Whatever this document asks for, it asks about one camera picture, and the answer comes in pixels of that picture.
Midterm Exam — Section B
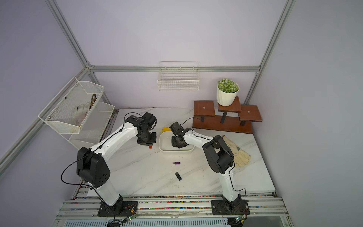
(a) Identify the white storage box tray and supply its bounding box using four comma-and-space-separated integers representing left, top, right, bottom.
158, 131, 195, 154

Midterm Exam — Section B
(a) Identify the white wire wall basket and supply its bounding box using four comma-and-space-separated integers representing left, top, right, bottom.
157, 61, 200, 91

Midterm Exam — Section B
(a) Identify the yellow object behind tray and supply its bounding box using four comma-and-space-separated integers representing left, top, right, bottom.
162, 127, 171, 133

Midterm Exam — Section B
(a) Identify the brown wooden stepped stand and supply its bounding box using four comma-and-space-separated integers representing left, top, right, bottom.
192, 97, 262, 134

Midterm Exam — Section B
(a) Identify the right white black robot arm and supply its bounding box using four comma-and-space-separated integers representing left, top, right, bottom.
169, 122, 241, 203

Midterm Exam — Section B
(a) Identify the white pot green plant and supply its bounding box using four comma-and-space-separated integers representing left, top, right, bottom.
216, 78, 240, 107

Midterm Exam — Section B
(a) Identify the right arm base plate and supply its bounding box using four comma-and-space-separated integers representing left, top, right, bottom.
211, 200, 250, 215

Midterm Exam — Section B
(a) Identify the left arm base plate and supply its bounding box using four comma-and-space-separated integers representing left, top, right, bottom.
97, 201, 138, 217

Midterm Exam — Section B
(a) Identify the white mesh two-tier shelf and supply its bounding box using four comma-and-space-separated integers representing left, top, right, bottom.
38, 77, 114, 149

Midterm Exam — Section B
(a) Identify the clear bag in shelf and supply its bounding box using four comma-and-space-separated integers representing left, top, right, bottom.
71, 103, 90, 126

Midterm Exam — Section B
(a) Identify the black usb drive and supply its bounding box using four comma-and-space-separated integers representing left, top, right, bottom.
175, 172, 182, 181

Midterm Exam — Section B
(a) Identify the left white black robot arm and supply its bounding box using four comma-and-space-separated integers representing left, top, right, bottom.
76, 112, 157, 207

